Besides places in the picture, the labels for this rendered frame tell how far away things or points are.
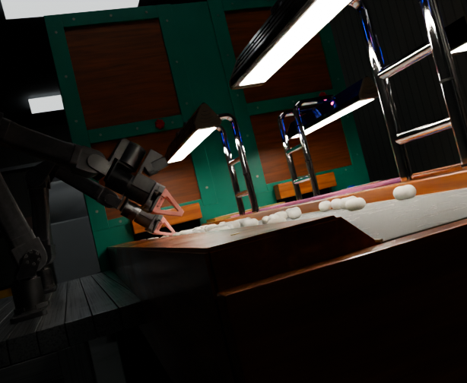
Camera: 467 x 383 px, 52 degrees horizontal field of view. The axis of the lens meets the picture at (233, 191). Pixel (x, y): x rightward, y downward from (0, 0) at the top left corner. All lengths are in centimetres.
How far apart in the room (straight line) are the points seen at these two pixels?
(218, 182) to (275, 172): 29
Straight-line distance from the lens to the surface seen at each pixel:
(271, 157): 230
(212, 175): 219
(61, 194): 577
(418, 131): 85
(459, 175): 71
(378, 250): 31
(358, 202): 77
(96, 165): 117
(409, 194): 76
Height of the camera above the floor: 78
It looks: 2 degrees up
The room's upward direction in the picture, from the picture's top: 14 degrees counter-clockwise
